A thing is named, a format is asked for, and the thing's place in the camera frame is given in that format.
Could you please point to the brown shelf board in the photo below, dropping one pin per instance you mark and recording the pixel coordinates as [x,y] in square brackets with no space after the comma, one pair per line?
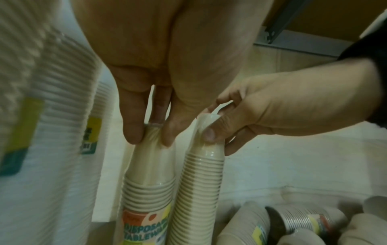
[326,16]

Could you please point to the grey metal shelf bracket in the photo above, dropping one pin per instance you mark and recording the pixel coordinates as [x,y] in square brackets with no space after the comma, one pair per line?
[281,26]

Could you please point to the person's right forearm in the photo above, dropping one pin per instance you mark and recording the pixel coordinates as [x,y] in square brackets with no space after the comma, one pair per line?
[369,47]

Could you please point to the person's left hand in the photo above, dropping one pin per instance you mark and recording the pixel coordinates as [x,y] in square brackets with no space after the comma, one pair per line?
[181,47]

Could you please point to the beige cup pack yellow label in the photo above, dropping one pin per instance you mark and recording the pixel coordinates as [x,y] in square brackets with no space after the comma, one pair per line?
[242,227]

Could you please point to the tall beige cup pack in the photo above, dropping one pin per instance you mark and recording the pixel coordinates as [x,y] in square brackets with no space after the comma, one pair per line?
[196,191]

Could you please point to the beige cup pack orange label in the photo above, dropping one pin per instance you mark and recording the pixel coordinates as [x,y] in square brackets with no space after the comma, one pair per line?
[148,172]

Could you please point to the white cup pack green label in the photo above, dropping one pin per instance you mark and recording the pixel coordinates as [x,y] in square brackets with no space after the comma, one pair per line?
[60,143]
[15,71]

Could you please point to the beige cup pack striped label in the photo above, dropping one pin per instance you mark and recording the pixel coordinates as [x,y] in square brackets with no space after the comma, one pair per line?
[308,219]

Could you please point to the person's right hand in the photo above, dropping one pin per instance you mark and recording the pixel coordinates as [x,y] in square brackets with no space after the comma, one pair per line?
[296,102]

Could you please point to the white storage box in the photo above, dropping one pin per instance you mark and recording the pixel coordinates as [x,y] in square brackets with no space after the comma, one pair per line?
[317,193]

